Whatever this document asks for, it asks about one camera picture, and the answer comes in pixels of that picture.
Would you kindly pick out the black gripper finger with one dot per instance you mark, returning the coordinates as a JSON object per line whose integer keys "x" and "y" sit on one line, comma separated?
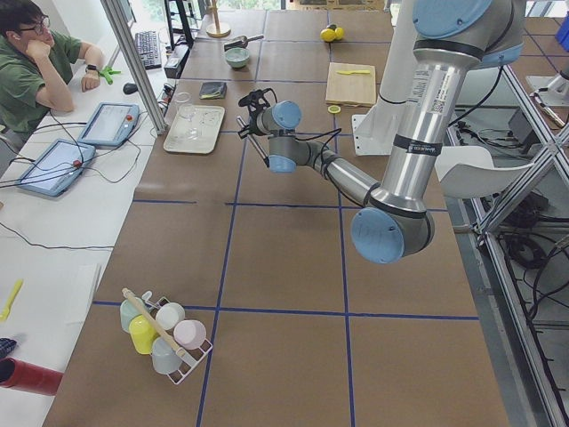
{"x": 244, "y": 132}

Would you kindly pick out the green bowl of ice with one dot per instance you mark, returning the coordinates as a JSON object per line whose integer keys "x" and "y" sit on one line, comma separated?
{"x": 237, "y": 57}

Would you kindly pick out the bamboo cutting board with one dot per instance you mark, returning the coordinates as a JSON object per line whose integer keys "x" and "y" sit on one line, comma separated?
{"x": 353, "y": 90}

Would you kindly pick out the pink cup in rack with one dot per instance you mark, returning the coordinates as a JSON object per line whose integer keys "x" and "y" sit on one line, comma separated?
{"x": 190, "y": 334}

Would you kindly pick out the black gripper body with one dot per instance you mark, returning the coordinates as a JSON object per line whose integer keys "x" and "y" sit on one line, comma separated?
{"x": 253, "y": 125}

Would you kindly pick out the near teach pendant tablet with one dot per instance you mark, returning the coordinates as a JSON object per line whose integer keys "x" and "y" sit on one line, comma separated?
{"x": 57, "y": 168}

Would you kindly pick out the red cylinder bottle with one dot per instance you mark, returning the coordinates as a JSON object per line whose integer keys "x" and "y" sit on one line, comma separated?
{"x": 23, "y": 376}

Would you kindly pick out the cream bear serving tray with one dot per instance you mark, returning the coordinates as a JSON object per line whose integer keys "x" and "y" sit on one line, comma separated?
{"x": 207, "y": 121}

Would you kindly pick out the teach pendant tablet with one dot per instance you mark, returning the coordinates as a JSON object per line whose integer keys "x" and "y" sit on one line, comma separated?
{"x": 110, "y": 124}
{"x": 57, "y": 168}

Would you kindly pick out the whole yellow lemon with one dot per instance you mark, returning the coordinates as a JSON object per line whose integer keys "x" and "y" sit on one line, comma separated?
{"x": 328, "y": 35}
{"x": 339, "y": 33}

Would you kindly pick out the white cup in rack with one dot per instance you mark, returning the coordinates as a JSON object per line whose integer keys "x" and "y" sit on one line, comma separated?
{"x": 170, "y": 315}

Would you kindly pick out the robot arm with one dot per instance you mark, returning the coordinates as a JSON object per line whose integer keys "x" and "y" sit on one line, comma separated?
{"x": 451, "y": 39}

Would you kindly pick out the aluminium frame post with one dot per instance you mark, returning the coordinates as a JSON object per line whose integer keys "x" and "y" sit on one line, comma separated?
{"x": 118, "y": 23}

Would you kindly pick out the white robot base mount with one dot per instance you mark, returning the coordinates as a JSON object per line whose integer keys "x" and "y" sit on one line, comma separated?
{"x": 375, "y": 131}

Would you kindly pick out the black keyboard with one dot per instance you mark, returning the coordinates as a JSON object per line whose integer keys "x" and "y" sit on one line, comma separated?
{"x": 147, "y": 46}

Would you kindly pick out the steel ice scoop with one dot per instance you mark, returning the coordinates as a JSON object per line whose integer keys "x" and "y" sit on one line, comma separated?
{"x": 241, "y": 41}

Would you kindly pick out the grey-blue cup in rack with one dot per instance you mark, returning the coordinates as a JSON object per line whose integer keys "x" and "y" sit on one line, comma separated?
{"x": 164, "y": 359}

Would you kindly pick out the black computer mouse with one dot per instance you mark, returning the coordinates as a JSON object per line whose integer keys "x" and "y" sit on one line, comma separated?
{"x": 130, "y": 88}

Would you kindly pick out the wooden rack handle rod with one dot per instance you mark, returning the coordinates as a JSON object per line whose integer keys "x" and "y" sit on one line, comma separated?
{"x": 132, "y": 298}

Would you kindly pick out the far teach pendant tablet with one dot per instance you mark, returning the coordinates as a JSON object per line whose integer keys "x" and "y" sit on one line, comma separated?
{"x": 110, "y": 124}

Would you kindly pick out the green cup in rack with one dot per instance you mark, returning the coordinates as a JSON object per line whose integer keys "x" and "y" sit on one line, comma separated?
{"x": 127, "y": 312}

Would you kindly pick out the green clamp tool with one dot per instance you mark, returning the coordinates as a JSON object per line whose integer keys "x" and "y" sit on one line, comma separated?
{"x": 107, "y": 74}

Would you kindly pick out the white wire cup rack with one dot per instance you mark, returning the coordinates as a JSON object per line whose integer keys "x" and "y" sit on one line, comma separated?
{"x": 193, "y": 358}

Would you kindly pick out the yellow cup in rack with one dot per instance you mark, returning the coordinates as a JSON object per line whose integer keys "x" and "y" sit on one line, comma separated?
{"x": 142, "y": 334}

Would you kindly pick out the yellow plastic knife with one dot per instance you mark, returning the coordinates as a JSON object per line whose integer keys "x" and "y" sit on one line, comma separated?
{"x": 354, "y": 72}

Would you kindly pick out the clear wine glass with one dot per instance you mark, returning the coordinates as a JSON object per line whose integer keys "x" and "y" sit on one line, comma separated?
{"x": 186, "y": 111}

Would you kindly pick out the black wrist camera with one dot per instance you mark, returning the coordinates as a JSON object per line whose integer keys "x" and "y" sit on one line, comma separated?
{"x": 255, "y": 99}

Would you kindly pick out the grey folded cloth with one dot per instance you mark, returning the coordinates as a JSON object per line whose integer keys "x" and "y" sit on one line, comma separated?
{"x": 213, "y": 90}

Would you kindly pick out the yellow plastic spatula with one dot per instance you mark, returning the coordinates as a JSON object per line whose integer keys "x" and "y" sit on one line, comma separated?
{"x": 6, "y": 310}

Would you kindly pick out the seated person green shirt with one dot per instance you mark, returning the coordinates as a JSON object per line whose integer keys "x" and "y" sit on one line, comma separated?
{"x": 36, "y": 67}

